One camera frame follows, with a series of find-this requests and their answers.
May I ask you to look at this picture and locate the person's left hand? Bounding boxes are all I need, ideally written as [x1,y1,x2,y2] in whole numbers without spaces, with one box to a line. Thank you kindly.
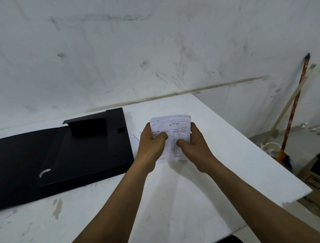
[135,122,168,173]

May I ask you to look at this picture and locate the person's black trousers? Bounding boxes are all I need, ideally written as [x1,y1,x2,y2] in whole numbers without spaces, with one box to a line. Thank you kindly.
[217,235,244,243]

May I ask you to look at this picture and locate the cardboard box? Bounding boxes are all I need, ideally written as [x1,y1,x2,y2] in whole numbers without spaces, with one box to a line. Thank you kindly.
[297,155,320,216]

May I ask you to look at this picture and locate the pale wooden stick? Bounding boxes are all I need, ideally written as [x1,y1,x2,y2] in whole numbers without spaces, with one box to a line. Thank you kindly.
[261,63,317,147]

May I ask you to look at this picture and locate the white bucket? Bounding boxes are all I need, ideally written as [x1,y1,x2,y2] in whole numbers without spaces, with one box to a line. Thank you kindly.
[261,142,282,158]

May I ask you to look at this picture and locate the black folder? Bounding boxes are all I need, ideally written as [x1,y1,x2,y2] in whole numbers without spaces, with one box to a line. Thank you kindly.
[0,107,134,210]

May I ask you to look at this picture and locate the broom with red striped handle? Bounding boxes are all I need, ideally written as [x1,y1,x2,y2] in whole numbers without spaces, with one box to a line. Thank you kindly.
[276,52,311,171]

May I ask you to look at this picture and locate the person's left forearm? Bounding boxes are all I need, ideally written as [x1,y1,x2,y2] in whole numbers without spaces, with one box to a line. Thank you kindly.
[72,160,155,243]

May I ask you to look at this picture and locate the person's right forearm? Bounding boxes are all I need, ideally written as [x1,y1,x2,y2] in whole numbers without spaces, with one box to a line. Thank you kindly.
[202,156,320,243]

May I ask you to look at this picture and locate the stack of receipts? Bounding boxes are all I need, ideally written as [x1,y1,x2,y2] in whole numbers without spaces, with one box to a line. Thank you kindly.
[149,114,192,166]

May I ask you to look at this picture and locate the person's right hand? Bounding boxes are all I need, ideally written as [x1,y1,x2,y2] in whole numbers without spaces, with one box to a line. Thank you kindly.
[176,122,217,174]

